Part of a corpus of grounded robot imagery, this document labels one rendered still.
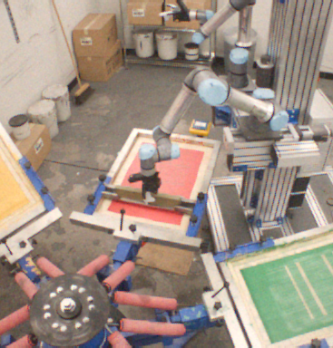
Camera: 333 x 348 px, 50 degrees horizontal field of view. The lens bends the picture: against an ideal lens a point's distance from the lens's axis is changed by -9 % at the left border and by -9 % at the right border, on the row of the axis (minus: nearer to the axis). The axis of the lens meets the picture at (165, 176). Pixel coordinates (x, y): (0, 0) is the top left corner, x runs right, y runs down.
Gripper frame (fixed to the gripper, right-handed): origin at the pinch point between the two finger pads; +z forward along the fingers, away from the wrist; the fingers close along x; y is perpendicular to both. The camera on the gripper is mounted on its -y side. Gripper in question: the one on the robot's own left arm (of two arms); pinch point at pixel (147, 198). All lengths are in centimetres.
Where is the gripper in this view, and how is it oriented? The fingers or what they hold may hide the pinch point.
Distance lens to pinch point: 205.8
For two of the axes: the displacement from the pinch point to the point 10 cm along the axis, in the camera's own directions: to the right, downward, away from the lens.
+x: 2.8, -6.7, 6.9
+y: 9.6, 1.7, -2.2
